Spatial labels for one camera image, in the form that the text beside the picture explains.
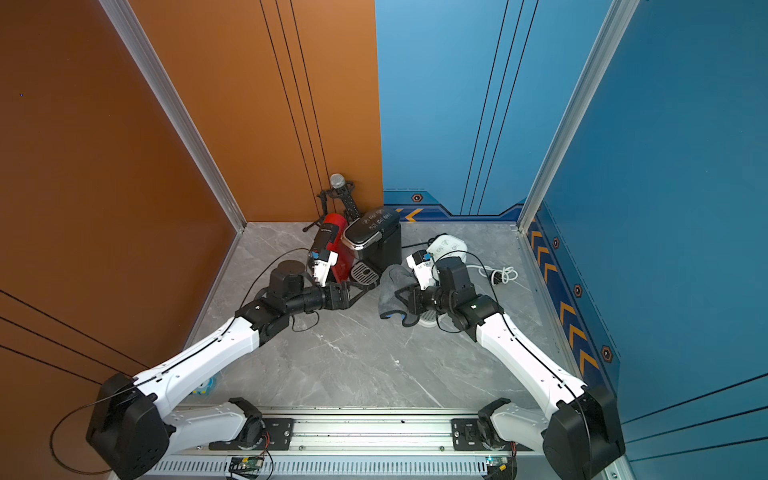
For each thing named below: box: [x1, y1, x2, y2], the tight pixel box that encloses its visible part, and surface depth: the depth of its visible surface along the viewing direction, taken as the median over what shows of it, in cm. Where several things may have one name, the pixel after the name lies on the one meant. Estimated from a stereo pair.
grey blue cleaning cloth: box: [378, 264, 420, 327], surface depth 76 cm
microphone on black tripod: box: [302, 173, 361, 231], surface depth 107 cm
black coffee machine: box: [341, 208, 403, 286], surface depth 91 cm
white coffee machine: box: [426, 234, 468, 267], surface depth 85 cm
